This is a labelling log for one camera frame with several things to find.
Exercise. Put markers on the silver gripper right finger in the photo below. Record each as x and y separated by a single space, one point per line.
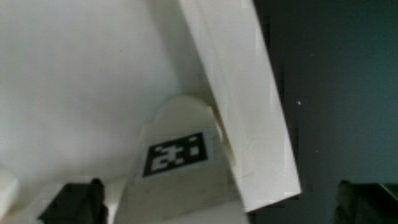
366 203

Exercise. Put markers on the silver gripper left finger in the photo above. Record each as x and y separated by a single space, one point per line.
77 206

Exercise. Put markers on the white leg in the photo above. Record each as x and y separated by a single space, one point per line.
181 189

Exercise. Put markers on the white square tabletop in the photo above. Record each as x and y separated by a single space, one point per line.
100 58

